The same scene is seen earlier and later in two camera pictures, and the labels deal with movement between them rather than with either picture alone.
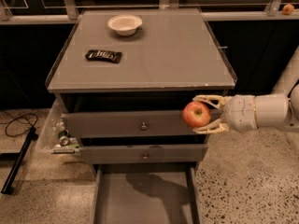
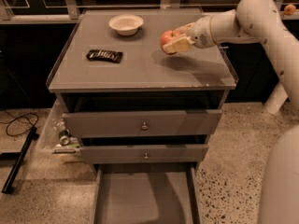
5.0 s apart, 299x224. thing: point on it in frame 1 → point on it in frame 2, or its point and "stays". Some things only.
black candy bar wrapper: [109, 56] stays
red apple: [196, 115] → [169, 36]
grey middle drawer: [143, 153] stays
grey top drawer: [158, 124] stays
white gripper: [240, 112] → [201, 33]
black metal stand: [19, 158] stays
